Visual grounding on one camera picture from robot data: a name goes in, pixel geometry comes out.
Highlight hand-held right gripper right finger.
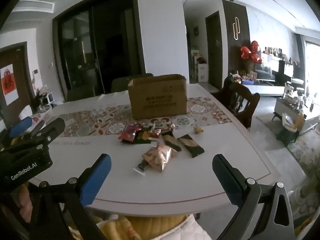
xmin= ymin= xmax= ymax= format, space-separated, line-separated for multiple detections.
xmin=212 ymin=154 xmax=298 ymax=240

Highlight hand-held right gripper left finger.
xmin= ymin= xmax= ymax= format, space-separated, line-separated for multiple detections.
xmin=27 ymin=153 xmax=112 ymax=240

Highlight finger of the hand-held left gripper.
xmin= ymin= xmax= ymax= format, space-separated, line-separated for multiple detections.
xmin=24 ymin=117 xmax=66 ymax=147
xmin=9 ymin=117 xmax=34 ymax=138

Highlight dark green biscuit packet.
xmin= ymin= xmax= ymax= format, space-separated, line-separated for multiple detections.
xmin=161 ymin=134 xmax=182 ymax=152
xmin=177 ymin=134 xmax=205 ymax=158

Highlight small red snack packet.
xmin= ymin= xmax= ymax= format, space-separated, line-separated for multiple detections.
xmin=149 ymin=124 xmax=163 ymax=138

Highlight brown cardboard box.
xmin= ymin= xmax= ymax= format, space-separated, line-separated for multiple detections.
xmin=127 ymin=74 xmax=188 ymax=119

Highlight flower vase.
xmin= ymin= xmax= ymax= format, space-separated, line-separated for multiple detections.
xmin=32 ymin=85 xmax=54 ymax=113

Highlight dark upholstered chair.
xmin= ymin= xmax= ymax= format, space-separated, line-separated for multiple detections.
xmin=66 ymin=84 xmax=96 ymax=102
xmin=111 ymin=73 xmax=154 ymax=93

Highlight red door poster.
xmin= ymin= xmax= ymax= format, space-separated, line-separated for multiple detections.
xmin=0 ymin=64 xmax=19 ymax=105

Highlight floral patterned table mat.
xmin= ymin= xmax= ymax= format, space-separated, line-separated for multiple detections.
xmin=25 ymin=83 xmax=283 ymax=218

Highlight small dark wrapped candy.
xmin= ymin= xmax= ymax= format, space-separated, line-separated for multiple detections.
xmin=133 ymin=162 xmax=148 ymax=177

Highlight maroon snack packet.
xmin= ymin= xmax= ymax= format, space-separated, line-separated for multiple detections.
xmin=118 ymin=124 xmax=142 ymax=142

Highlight yellow patterned clothing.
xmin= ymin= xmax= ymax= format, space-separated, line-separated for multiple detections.
xmin=65 ymin=214 xmax=193 ymax=240

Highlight beige foil snack bag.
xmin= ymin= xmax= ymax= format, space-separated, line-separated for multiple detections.
xmin=141 ymin=144 xmax=178 ymax=173

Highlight brown wooden chair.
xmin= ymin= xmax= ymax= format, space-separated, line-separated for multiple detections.
xmin=211 ymin=76 xmax=261 ymax=130

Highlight green stool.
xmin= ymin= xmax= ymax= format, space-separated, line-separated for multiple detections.
xmin=276 ymin=112 xmax=304 ymax=147

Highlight dark glass sliding door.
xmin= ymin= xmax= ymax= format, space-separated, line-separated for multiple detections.
xmin=52 ymin=0 xmax=147 ymax=103

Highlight cluttered coffee table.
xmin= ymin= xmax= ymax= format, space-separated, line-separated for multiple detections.
xmin=274 ymin=80 xmax=320 ymax=130

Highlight television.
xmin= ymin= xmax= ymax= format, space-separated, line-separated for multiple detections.
xmin=254 ymin=61 xmax=294 ymax=80

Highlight white hallway shelf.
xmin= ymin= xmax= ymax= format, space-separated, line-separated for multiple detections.
xmin=190 ymin=46 xmax=208 ymax=83

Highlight ceiling air vent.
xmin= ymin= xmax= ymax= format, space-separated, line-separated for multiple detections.
xmin=12 ymin=0 xmax=55 ymax=14

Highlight dark wooden door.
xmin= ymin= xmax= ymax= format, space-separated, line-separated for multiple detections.
xmin=205 ymin=10 xmax=223 ymax=90

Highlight red balloons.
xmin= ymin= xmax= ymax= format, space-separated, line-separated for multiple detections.
xmin=240 ymin=40 xmax=263 ymax=64

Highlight looped wall lamp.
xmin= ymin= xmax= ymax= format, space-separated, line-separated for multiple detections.
xmin=232 ymin=17 xmax=242 ymax=41

